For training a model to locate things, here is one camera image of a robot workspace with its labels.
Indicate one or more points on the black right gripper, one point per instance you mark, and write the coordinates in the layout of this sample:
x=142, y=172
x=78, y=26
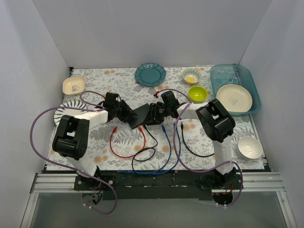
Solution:
x=150, y=114

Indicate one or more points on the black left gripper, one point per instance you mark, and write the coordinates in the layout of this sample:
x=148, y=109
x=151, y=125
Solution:
x=124, y=111

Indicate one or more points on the black network switch box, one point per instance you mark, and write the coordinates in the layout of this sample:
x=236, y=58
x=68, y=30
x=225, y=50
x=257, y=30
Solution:
x=143, y=116

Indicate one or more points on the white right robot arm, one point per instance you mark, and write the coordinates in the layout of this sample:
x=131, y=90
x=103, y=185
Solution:
x=213, y=128

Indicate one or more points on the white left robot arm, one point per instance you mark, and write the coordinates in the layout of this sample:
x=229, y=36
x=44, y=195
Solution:
x=71, y=138

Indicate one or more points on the teal scalloped plate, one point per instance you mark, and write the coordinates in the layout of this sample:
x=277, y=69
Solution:
x=150, y=74

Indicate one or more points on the lime green bowl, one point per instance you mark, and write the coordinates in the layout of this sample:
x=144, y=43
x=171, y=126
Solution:
x=197, y=94

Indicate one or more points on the patterned small bowl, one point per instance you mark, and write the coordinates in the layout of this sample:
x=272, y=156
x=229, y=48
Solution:
x=191, y=76

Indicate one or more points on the cream square bowl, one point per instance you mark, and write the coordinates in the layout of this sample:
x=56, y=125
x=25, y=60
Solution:
x=74, y=85

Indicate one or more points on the blue striped white plate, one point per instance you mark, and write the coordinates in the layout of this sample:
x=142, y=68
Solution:
x=69, y=107

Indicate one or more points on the teal plastic tray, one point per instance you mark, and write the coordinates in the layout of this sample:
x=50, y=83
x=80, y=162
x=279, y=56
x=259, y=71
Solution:
x=225, y=74

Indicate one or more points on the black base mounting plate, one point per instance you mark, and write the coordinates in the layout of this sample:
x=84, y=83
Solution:
x=171, y=185

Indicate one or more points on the cream round plate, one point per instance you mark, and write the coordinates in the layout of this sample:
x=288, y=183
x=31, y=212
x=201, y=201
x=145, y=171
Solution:
x=235, y=98

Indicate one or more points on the white bowl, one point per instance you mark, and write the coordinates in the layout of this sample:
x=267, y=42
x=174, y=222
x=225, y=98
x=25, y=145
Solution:
x=249, y=148

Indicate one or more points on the aluminium frame rail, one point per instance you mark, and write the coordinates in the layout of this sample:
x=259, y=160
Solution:
x=74, y=183

